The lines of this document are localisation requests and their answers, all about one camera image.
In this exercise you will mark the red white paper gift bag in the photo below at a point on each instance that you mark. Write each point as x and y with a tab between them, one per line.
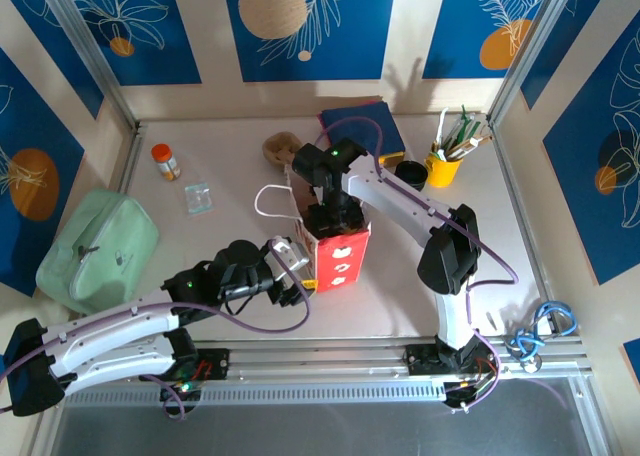
342	266

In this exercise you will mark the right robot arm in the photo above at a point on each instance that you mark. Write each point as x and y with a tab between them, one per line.
395	196

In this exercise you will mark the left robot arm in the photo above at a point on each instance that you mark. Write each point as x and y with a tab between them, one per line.
110	336

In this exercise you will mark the stack of cardboard cup carriers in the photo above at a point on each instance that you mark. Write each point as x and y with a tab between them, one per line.
279	148

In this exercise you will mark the brown cardboard box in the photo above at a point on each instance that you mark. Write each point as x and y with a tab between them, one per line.
392	160

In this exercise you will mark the stack of coloured paper napkins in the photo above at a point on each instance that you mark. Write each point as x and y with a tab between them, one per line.
390	126

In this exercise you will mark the stack of black cup lids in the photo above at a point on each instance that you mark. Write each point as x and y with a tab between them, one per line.
411	176

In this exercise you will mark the small clear zip bag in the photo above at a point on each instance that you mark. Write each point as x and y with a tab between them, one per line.
200	200

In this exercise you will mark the yellow bucket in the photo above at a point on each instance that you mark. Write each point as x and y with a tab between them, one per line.
442	173

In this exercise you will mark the white wrapped straw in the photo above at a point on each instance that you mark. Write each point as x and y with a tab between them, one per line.
442	126

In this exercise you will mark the orange lidded bottle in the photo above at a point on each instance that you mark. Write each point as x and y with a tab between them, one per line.
166	163

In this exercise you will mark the green zipper pouch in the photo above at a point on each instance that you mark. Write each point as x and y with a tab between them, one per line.
100	246

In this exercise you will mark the grey metal panel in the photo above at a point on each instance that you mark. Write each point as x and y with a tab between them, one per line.
320	431

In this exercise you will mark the wooden stirrer stick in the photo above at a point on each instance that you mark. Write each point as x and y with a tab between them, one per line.
467	137
475	143

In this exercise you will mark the green plastic stirrer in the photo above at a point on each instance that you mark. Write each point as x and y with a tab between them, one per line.
463	112

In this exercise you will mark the round metal fitting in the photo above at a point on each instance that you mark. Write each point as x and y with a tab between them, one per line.
531	364

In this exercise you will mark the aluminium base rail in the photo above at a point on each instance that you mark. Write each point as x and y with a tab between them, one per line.
320	361

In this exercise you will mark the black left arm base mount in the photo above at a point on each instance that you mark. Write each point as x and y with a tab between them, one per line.
215	363

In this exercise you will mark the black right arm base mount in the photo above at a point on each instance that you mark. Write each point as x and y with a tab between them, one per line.
420	361

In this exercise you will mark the aluminium frame post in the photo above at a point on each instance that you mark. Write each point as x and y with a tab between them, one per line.
84	41
532	51

